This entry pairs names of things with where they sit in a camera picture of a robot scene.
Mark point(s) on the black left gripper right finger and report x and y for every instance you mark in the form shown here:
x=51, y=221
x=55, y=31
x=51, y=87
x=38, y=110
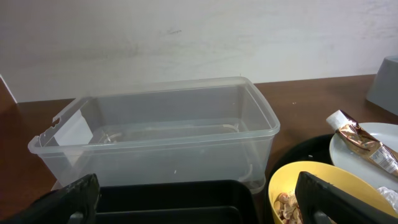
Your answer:
x=322, y=203

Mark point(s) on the clear plastic bin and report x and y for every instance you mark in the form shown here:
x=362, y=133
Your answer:
x=185, y=131

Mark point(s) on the pile of peanut shells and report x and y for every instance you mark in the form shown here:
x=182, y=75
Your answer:
x=287, y=208

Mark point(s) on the yellow bowl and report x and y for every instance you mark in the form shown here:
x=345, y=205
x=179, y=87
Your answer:
x=285, y=179

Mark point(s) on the grey dishwasher rack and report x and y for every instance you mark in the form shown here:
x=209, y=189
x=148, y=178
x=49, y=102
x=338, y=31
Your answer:
x=383, y=91

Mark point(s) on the white tissue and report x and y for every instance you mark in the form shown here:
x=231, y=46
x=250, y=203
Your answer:
x=391, y=196

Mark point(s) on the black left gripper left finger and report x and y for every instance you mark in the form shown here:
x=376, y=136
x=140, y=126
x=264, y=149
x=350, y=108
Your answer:
x=58, y=206

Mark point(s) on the round black tray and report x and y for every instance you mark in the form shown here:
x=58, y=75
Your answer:
x=315, y=149

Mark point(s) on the gold foil snack wrapper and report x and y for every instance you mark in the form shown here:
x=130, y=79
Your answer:
x=363, y=143

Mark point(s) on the black rectangular tray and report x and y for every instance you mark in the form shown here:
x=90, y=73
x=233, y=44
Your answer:
x=206, y=202

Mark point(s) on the grey round plate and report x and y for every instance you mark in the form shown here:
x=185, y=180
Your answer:
x=344, y=158

